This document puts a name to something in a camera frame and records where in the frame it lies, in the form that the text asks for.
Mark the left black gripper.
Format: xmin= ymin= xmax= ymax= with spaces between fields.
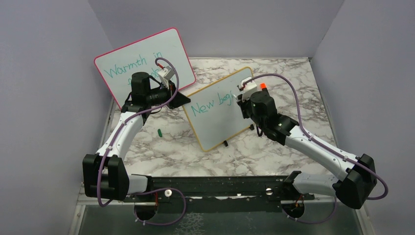
xmin=146 ymin=80 xmax=191 ymax=110

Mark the yellow framed whiteboard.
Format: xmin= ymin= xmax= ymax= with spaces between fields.
xmin=183 ymin=67 xmax=253 ymax=152

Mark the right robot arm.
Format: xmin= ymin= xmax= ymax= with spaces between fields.
xmin=236 ymin=90 xmax=377 ymax=209

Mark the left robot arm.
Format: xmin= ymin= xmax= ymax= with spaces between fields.
xmin=82 ymin=67 xmax=190 ymax=207

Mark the pink framed whiteboard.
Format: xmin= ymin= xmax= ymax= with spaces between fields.
xmin=94 ymin=27 xmax=196 ymax=107

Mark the orange black highlighter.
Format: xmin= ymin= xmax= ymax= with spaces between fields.
xmin=260 ymin=83 xmax=269 ymax=94

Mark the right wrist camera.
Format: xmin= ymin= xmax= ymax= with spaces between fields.
xmin=236 ymin=77 xmax=259 ymax=102

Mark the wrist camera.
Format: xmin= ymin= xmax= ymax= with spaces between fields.
xmin=236 ymin=77 xmax=259 ymax=102
xmin=157 ymin=66 xmax=175 ymax=87

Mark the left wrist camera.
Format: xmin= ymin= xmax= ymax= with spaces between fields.
xmin=157 ymin=66 xmax=175 ymax=87

